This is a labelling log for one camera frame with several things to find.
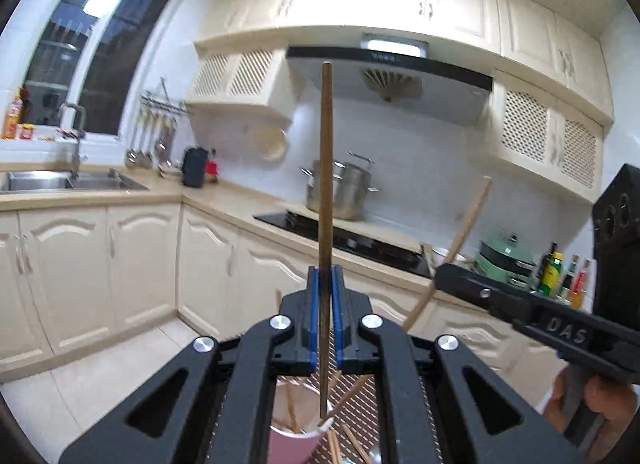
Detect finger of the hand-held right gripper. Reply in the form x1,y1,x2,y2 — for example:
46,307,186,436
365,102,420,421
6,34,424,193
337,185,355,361
434,263,546,326

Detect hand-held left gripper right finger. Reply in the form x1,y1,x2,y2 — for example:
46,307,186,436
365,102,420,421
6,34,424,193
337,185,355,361
330,265,583,464

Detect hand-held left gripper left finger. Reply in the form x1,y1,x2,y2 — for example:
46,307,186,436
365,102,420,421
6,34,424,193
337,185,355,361
59,267,321,464

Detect light tan chopstick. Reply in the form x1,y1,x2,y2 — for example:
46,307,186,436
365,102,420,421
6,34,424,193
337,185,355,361
402,177,493,332

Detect bunch of wooden chopsticks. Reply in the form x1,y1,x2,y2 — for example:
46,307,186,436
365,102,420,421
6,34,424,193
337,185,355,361
275,289,381,464

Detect pink cup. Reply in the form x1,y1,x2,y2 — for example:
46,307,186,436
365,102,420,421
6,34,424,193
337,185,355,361
269,378,335,464

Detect dark brown chopstick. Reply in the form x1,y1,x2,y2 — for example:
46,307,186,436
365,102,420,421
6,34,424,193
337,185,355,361
318,62,335,420

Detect person's right hand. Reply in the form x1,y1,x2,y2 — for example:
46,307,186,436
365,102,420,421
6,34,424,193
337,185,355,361
542,369,640,464

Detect white bowl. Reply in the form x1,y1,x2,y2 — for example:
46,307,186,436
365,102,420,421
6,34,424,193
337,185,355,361
431,247,467,267

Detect green electric cooker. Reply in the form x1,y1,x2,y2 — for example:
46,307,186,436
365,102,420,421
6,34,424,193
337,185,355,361
472,230,538,291

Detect red labelled bottle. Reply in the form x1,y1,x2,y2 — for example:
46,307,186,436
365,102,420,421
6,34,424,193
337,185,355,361
570,259,592,309

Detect dark sauce bottle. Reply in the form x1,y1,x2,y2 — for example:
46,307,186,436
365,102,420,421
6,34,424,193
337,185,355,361
562,255,580,302

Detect green bottle yellow cap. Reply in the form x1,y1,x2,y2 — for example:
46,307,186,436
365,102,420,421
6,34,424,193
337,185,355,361
542,251,564,297

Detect dark oil bottle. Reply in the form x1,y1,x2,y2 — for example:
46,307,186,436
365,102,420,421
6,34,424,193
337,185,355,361
539,243,558,295

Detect black gas stove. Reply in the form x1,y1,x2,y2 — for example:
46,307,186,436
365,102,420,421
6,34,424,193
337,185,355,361
252,211,435,279

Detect brown polka dot tablecloth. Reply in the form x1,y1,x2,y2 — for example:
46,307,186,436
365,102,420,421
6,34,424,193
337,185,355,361
320,374,446,464

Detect steel steamer pot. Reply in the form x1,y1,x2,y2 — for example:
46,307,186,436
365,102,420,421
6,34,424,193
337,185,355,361
299,150,381,221

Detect large lattice door cabinet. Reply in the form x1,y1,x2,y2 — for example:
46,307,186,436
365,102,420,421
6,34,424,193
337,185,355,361
482,69,606,202

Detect round bamboo plate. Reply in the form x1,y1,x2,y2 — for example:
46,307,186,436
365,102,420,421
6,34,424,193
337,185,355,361
250,125,290,161

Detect black kettle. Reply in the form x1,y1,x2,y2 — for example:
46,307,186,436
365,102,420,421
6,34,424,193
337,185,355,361
181,147,210,189

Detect range hood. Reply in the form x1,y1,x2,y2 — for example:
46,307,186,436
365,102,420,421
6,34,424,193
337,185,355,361
286,32,495,127

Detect hanging steel kitchen utensil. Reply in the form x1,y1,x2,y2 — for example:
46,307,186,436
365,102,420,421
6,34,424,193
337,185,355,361
154,114,167,160
162,117,176,165
143,112,154,167

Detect small lattice door cabinet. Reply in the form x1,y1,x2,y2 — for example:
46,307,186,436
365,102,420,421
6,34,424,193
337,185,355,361
185,47,296,132

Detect cream lower cabinets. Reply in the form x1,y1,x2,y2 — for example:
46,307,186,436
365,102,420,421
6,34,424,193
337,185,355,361
0,201,566,395

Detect steel faucet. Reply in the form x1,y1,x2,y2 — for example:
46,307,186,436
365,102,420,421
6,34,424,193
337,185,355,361
59,102,88,180

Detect steel sink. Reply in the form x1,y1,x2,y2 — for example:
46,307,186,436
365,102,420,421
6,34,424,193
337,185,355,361
0,169,151,194

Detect kitchen window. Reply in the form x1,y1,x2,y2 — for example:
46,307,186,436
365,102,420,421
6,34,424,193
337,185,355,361
22,0,187,137

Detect orange bottle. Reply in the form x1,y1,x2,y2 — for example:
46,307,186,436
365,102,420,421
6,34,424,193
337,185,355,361
2,86,25,140

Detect wall utensil rack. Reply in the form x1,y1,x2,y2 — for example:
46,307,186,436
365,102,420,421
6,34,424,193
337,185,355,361
137,77,187,115

